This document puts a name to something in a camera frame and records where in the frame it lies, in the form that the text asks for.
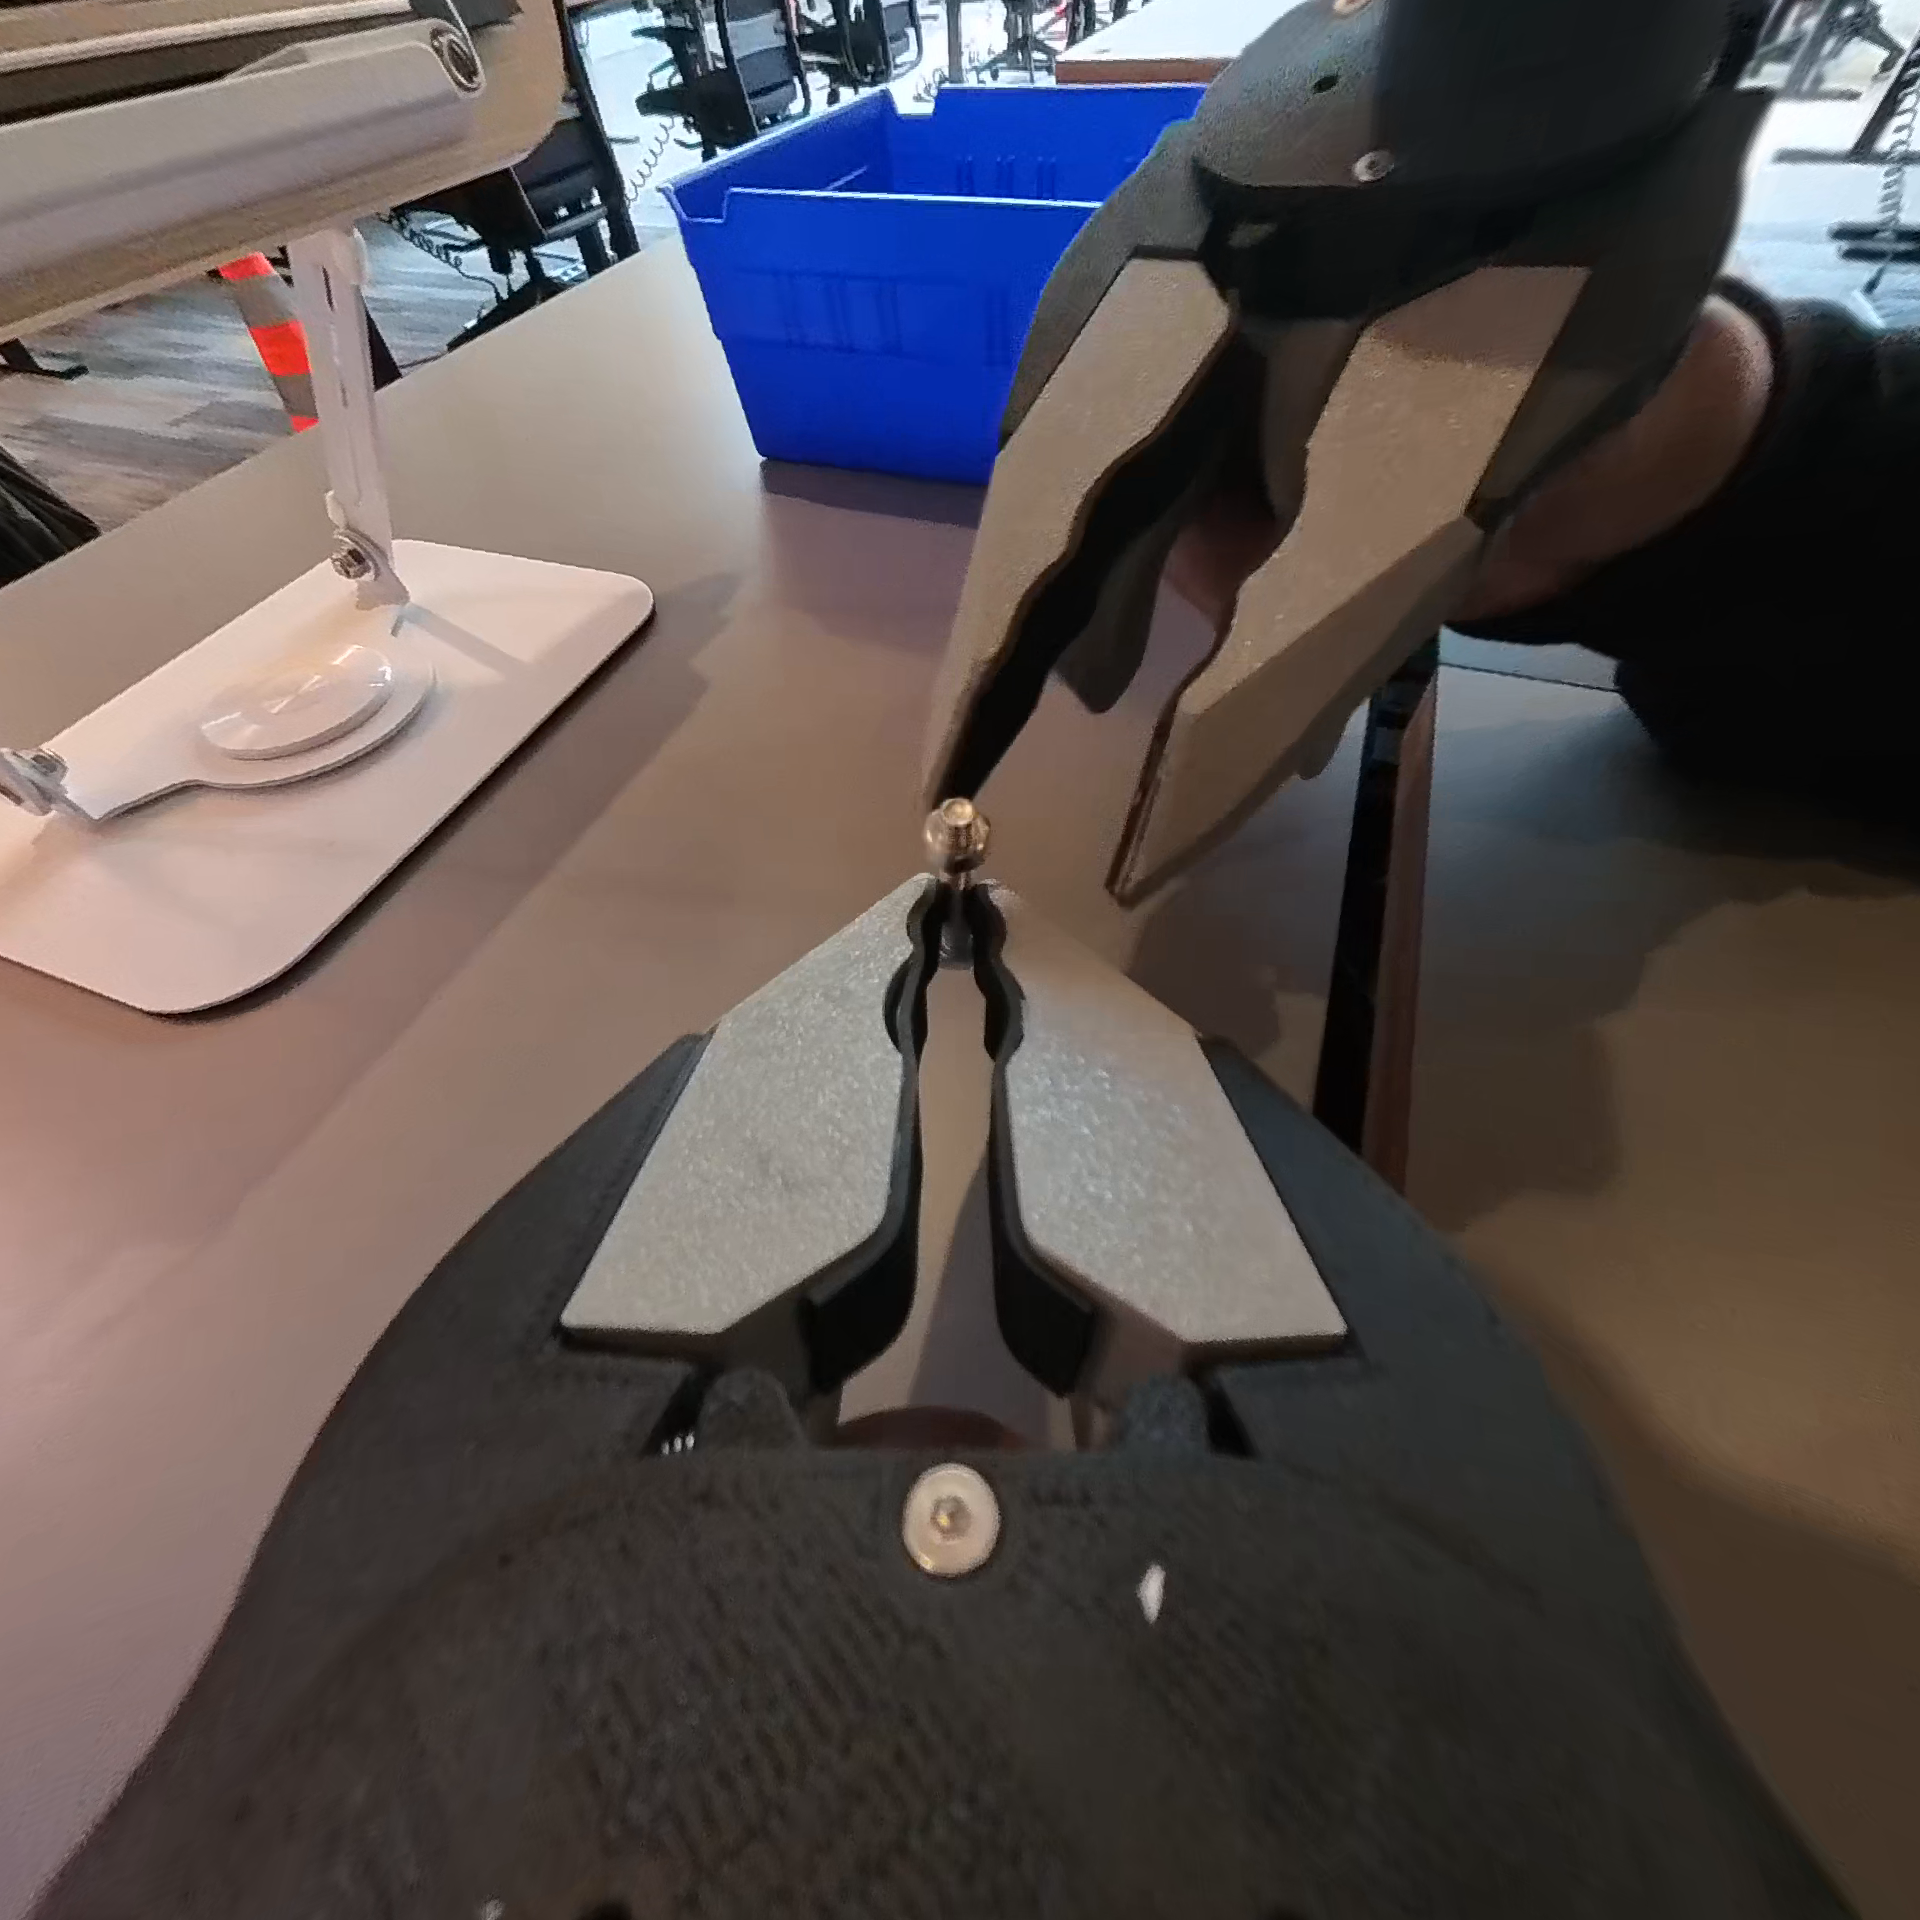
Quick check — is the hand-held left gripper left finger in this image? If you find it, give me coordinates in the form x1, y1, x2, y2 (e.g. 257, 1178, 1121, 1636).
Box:
560, 873, 939, 1395

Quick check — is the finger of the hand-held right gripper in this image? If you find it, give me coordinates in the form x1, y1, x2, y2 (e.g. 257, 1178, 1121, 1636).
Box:
1106, 268, 1593, 906
918, 251, 1254, 818

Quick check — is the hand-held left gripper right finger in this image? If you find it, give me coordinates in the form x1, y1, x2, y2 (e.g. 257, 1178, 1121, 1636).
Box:
968, 885, 1353, 1401

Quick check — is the blue plastic bin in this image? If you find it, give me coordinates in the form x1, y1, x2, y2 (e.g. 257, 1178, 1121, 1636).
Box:
661, 82, 1210, 484

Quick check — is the person's right forearm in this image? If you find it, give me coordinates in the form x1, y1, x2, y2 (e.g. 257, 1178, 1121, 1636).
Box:
1553, 293, 1920, 849

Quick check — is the person's right hand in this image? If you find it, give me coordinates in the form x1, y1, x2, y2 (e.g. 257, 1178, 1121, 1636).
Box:
1445, 285, 1786, 628

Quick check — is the black office chair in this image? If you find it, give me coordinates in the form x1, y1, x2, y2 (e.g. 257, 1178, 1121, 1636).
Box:
638, 0, 811, 161
382, 112, 636, 309
816, 0, 924, 85

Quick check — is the white folding laptop stand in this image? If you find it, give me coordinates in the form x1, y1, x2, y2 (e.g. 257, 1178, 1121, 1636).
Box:
0, 0, 657, 1019

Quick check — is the orange traffic cone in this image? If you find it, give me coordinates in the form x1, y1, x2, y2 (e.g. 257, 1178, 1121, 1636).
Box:
211, 247, 361, 437

